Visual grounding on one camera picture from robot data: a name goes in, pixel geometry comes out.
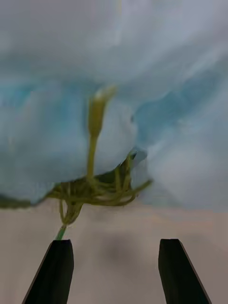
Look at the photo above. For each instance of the pale blue flower green stem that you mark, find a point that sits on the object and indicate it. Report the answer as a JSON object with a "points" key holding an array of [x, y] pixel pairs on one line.
{"points": [[71, 142]]}

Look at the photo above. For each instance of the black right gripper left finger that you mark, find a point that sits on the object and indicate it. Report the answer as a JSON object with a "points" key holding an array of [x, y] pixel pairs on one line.
{"points": [[53, 273]]}

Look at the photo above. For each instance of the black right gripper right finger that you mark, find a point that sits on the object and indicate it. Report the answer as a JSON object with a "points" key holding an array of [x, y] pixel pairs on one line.
{"points": [[178, 273]]}

